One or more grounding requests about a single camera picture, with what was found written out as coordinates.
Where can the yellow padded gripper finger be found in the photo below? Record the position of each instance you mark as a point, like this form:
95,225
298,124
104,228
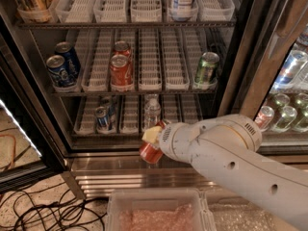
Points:
151,135

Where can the red coke can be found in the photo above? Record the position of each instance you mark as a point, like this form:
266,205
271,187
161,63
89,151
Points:
121,73
122,47
151,153

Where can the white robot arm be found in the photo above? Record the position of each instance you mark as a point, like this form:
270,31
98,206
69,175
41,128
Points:
224,150

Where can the rear blue energy can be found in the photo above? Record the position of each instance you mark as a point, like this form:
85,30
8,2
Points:
109,102

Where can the blue energy can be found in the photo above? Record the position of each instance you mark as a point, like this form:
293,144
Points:
109,102
102,118

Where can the front blue energy can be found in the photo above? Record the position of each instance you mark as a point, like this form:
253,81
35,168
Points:
102,118

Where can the stainless fridge base grille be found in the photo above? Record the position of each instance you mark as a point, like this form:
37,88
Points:
98,176

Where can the green soda can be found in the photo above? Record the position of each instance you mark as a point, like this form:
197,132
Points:
206,69

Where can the rear blue pepsi can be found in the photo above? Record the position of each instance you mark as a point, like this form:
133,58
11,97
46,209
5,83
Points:
66,50

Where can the blue pepsi can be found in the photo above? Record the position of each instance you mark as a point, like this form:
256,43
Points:
66,50
58,71

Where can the open fridge door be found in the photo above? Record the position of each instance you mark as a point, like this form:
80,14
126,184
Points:
26,155

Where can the front blue pepsi can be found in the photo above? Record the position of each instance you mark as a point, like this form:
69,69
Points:
58,71

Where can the right fridge glass door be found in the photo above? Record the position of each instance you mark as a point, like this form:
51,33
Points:
263,36

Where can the white blue can top shelf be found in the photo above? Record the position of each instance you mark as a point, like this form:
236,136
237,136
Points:
181,10

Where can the yellow can top shelf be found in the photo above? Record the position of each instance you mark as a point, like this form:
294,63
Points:
35,10

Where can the clear water bottle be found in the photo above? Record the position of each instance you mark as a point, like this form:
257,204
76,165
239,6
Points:
152,111

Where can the left clear plastic bin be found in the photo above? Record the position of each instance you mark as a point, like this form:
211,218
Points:
178,209

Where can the clear plastic bin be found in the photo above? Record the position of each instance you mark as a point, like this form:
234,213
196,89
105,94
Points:
233,213
178,209

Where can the right clear plastic bin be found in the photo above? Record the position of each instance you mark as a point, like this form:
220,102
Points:
233,213

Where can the top wire shelf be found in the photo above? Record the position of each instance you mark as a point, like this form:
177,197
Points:
126,25

